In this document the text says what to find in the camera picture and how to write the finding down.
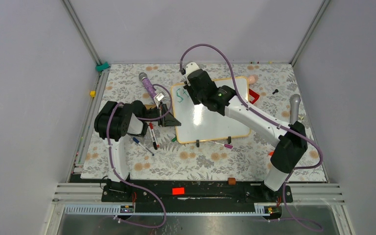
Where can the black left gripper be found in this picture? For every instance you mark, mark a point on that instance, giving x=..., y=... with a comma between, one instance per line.
x=169, y=120

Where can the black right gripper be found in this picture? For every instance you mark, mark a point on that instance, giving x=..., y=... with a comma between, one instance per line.
x=190, y=89

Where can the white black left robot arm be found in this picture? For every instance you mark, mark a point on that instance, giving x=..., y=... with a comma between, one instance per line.
x=117, y=124

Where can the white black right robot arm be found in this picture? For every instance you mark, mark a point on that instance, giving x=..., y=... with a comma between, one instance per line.
x=287, y=139

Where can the yellow framed whiteboard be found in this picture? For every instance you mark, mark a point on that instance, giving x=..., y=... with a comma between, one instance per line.
x=200, y=124

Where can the pink capped whiteboard marker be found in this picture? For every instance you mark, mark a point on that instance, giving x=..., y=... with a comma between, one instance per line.
x=223, y=144

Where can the golden brown microphone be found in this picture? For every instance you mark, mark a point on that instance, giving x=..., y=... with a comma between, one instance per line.
x=150, y=106

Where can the red capped marker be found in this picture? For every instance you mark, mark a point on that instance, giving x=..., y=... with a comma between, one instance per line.
x=151, y=127

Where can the black capped marker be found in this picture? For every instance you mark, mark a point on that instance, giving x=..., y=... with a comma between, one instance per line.
x=155, y=145

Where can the blue capped marker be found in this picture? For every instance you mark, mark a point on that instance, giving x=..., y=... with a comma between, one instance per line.
x=143, y=146

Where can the purple glitter microphone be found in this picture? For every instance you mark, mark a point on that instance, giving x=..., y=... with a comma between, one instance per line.
x=147, y=84

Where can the pink peach cylinder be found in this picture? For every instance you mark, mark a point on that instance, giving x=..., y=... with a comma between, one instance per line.
x=252, y=79

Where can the floral patterned table mat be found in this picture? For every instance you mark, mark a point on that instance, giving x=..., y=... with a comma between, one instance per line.
x=248, y=160

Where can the teal corner clip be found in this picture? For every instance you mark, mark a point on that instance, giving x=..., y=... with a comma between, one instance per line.
x=102, y=67

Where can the red tape label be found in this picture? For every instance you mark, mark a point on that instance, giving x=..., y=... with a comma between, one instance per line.
x=178, y=191

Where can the silver grey microphone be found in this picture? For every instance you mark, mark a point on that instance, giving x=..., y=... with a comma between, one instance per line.
x=295, y=101

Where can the small brown wooden block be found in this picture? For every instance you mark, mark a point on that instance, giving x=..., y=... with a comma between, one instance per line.
x=231, y=181

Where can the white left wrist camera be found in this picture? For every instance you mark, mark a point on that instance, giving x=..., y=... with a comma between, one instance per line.
x=158, y=97

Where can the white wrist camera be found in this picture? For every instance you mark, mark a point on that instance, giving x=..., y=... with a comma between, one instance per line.
x=188, y=68
x=158, y=97

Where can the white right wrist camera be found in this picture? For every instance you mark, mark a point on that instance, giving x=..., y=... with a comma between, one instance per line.
x=188, y=68

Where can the red plastic frame box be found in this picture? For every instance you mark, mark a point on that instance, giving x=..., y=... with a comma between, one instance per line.
x=253, y=96

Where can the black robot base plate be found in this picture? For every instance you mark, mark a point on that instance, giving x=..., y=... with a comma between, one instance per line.
x=215, y=196

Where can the grey slotted cable duct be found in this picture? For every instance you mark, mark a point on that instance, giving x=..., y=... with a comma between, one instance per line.
x=128, y=210

